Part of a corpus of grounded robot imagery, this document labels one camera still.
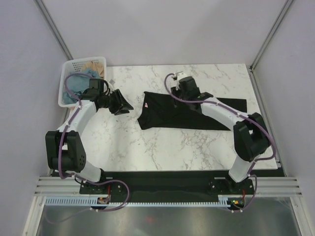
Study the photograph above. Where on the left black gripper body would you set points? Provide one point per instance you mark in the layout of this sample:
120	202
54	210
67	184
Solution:
113	102

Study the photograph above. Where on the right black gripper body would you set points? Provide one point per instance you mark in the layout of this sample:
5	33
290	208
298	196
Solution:
179	93

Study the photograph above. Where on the black t shirt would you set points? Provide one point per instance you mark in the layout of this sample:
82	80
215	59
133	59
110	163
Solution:
160	111

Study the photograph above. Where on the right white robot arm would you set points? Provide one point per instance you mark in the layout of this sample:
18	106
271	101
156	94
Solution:
251	138

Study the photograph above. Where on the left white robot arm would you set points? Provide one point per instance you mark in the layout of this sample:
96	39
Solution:
64	147

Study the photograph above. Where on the blue t shirt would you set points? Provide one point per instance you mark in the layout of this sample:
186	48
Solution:
77	84

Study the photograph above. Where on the beige t shirt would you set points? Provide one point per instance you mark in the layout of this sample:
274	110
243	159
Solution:
96	69

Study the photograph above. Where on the white plastic basket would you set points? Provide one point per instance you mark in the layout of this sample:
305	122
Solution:
70	68

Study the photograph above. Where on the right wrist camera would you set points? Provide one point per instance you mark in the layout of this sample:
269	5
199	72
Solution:
179	76

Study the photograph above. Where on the right aluminium frame post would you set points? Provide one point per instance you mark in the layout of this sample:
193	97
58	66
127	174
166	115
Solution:
271	33

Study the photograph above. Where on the aluminium frame post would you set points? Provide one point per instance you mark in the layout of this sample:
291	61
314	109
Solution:
271	33
53	27

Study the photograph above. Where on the aluminium profile rail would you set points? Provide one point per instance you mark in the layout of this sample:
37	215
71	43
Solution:
262	186

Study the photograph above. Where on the left aluminium frame post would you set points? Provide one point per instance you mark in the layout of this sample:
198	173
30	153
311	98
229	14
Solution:
53	27

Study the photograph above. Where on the white slotted cable duct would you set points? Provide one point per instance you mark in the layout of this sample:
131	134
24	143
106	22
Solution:
64	201

